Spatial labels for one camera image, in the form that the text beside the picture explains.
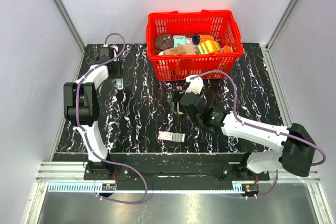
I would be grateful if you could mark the orange bottle blue cap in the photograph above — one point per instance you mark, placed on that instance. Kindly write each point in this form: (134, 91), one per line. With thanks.
(200, 38)

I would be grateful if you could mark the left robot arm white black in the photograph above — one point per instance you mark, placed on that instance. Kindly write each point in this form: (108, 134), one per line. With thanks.
(81, 106)

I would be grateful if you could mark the brown round item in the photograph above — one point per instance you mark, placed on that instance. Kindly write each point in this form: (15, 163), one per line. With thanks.
(164, 42)

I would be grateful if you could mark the red plastic basket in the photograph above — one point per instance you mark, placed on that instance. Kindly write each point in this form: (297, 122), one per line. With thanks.
(218, 23)

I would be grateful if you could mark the teal small box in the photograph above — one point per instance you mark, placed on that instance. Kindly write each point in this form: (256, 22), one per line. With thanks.
(179, 40)

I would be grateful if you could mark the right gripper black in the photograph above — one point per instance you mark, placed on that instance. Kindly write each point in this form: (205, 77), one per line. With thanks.
(199, 92)

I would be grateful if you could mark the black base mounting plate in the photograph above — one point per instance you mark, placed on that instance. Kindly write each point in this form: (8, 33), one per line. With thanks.
(224, 166)

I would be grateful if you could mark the yellow green striped package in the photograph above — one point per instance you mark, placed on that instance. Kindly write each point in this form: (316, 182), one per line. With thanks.
(208, 47)

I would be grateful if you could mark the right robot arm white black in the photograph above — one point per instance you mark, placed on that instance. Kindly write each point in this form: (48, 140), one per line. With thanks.
(290, 148)

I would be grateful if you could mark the brown cardboard box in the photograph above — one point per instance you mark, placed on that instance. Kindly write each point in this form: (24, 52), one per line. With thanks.
(185, 49)

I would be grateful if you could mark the light blue stapler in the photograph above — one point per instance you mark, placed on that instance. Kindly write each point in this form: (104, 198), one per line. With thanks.
(120, 83)

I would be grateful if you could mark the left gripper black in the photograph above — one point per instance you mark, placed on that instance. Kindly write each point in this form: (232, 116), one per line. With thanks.
(119, 74)

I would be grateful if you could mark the red white staple box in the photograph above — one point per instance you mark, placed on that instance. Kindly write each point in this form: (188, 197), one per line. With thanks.
(171, 137)

